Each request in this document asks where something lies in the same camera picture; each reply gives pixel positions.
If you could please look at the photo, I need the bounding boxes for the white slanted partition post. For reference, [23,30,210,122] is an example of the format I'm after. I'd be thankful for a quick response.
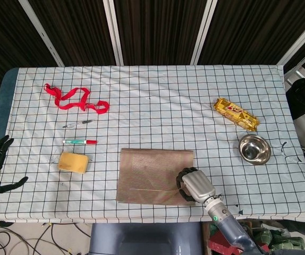
[18,0,65,67]

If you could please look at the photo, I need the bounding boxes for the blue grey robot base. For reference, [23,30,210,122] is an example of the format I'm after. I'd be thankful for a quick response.
[88,222,204,255]

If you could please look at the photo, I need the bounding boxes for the clear black ballpoint pen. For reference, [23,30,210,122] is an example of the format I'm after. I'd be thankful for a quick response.
[62,120,94,129]

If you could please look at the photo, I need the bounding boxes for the yellow sponge block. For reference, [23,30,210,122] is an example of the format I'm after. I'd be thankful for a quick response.
[57,151,90,175]

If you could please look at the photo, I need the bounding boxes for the green bags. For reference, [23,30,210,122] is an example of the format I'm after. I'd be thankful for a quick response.
[258,228,305,252]

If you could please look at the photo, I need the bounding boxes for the gold biscuit packet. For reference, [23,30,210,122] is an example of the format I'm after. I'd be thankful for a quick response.
[213,97,260,132]

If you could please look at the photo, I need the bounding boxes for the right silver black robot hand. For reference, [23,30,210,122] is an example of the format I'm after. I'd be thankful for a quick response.
[175,166,217,205]

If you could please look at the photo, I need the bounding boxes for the white double partition post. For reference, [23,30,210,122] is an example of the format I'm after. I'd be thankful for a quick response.
[102,0,124,66]

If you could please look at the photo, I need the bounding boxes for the red box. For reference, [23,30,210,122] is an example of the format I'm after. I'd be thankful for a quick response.
[207,231,245,255]

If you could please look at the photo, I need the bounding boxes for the stainless steel bowl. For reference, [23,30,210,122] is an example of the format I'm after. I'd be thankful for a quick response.
[238,134,272,166]

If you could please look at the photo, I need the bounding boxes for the green marker with red cap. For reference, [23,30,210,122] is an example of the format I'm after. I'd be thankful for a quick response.
[62,139,98,146]

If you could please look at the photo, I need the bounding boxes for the brown woven placemat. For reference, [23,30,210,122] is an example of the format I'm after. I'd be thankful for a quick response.
[116,148,197,205]

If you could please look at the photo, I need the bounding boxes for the white black checked tablecloth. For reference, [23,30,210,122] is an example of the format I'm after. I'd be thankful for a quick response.
[0,65,305,224]

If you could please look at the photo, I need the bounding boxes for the red ribbon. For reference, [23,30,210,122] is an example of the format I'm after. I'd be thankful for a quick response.
[43,83,110,115]

